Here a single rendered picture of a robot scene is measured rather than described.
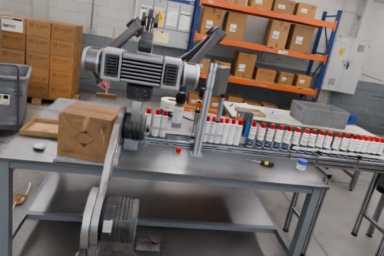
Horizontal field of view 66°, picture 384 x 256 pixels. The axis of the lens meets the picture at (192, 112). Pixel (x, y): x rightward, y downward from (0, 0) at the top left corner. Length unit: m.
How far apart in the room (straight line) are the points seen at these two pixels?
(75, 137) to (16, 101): 2.39
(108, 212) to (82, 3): 5.80
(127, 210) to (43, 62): 4.40
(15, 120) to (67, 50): 1.63
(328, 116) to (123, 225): 3.20
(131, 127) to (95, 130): 0.27
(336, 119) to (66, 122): 3.23
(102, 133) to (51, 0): 5.37
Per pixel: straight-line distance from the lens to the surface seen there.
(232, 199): 2.95
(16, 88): 4.10
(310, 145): 2.60
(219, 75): 1.99
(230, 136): 2.31
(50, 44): 5.39
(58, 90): 5.49
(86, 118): 1.77
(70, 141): 1.85
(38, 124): 2.43
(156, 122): 2.17
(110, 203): 1.28
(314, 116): 3.92
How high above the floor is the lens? 1.69
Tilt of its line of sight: 16 degrees down
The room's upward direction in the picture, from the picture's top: 10 degrees clockwise
